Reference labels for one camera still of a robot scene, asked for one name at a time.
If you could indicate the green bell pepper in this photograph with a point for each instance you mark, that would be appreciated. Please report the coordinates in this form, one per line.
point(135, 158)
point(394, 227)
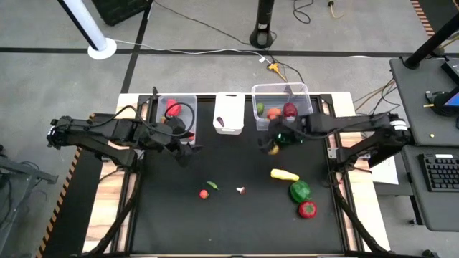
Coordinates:
point(299, 191)

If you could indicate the black crate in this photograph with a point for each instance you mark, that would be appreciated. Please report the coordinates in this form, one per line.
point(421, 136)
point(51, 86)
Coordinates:
point(118, 10)

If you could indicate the yellow lemon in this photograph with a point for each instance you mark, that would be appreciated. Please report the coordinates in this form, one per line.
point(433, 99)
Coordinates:
point(274, 149)

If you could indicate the small green pea pod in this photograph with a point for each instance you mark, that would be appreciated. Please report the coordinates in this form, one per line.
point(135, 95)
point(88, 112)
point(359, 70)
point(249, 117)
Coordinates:
point(212, 185)

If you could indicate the small red strawberry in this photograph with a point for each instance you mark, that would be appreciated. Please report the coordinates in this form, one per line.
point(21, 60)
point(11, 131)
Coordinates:
point(204, 194)

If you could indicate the black floor stand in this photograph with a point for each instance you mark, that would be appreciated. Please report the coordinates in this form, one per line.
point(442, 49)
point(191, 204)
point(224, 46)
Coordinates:
point(263, 36)

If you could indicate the frosted plastic bin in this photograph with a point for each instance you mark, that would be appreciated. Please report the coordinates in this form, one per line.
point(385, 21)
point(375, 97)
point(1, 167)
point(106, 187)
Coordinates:
point(185, 100)

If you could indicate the clear plastic bin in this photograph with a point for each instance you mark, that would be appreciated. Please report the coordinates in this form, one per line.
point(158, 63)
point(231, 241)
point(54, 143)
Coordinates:
point(279, 93)

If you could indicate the black table mat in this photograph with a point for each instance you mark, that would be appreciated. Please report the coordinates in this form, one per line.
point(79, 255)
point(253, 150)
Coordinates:
point(233, 229)

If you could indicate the small white mushroom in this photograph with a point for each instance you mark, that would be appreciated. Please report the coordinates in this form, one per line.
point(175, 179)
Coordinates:
point(241, 190)

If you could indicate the white paper sheet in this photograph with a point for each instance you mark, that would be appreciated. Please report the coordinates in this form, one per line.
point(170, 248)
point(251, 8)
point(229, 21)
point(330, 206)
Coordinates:
point(387, 173)

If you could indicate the red bell pepper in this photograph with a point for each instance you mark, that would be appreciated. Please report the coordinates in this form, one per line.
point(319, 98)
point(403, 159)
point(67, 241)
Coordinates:
point(173, 107)

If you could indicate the grey metal stand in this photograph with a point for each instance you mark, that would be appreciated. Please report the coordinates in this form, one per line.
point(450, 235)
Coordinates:
point(21, 172)

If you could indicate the silver mounting bracket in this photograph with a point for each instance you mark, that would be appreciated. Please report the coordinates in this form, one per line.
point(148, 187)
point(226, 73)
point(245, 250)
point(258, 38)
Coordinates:
point(332, 152)

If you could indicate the grey desk top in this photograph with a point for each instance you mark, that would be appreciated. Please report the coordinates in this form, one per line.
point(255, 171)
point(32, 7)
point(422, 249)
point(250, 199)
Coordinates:
point(437, 211)
point(412, 107)

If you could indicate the orange fruit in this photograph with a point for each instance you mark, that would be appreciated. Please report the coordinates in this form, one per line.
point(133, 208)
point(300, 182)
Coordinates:
point(274, 113)

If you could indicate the red tomato with green stem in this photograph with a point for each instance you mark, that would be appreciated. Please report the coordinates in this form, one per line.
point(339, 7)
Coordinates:
point(307, 209)

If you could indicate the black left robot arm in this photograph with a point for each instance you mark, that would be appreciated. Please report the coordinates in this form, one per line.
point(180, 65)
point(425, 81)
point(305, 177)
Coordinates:
point(100, 134)

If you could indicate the black hazard-striped floor mat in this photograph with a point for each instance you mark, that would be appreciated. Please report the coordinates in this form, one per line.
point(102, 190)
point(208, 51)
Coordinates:
point(77, 215)
point(441, 10)

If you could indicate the black slanted pole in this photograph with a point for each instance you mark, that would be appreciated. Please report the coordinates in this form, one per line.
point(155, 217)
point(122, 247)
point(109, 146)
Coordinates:
point(430, 43)

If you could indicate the black monitor stand base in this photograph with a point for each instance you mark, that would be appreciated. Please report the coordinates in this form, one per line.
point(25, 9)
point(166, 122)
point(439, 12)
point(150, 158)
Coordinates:
point(439, 102)

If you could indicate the black aluminium table frame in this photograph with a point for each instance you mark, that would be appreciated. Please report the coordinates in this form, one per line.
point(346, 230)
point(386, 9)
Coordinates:
point(328, 105)

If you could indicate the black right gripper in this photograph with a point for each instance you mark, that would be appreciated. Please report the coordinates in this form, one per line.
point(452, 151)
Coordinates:
point(287, 129)

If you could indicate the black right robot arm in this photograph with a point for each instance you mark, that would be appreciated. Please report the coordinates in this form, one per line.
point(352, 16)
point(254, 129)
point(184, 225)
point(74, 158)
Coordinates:
point(358, 123)

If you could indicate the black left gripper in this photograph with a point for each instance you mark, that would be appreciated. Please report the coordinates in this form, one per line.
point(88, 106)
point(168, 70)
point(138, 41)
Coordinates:
point(177, 132)

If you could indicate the dark laptop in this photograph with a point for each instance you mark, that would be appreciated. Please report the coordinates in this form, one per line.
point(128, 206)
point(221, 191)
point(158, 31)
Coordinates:
point(453, 68)

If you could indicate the yellow plug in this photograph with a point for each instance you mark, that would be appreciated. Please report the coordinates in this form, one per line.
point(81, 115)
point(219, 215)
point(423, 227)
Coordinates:
point(274, 66)

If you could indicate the small purple eggplant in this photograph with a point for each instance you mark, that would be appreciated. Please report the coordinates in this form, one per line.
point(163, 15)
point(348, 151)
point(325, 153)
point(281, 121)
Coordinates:
point(220, 121)

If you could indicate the green lime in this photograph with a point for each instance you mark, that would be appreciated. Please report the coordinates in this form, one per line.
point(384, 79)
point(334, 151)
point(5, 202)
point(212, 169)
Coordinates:
point(260, 107)

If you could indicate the black keyboard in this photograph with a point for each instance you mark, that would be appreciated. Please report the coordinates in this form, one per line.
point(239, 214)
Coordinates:
point(443, 173)

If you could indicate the white plastic basket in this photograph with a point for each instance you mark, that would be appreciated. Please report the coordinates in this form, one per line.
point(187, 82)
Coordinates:
point(231, 107)

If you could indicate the white tower fan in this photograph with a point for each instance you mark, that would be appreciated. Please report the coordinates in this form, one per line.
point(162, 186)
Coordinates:
point(86, 25)

